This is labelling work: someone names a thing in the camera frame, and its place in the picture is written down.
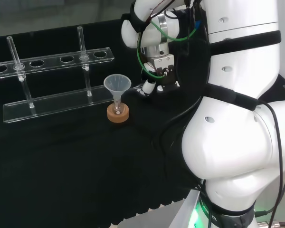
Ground clear plastic funnel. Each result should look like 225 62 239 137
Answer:
103 74 132 105

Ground clear round-bottom flask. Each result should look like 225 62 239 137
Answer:
112 99 123 116

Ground clear acrylic funnel stand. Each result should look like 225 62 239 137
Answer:
0 25 133 124

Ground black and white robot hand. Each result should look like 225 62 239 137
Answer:
137 53 181 97

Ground black bench cloth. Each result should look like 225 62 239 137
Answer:
0 13 285 227

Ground brown cork ring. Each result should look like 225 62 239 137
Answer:
106 104 130 124

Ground thick black cable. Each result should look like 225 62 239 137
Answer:
257 98 285 228

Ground thin black cable with plug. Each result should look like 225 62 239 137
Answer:
254 166 285 217

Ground long black arm cable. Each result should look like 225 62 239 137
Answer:
151 96 204 190

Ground green cable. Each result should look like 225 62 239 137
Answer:
136 20 197 78

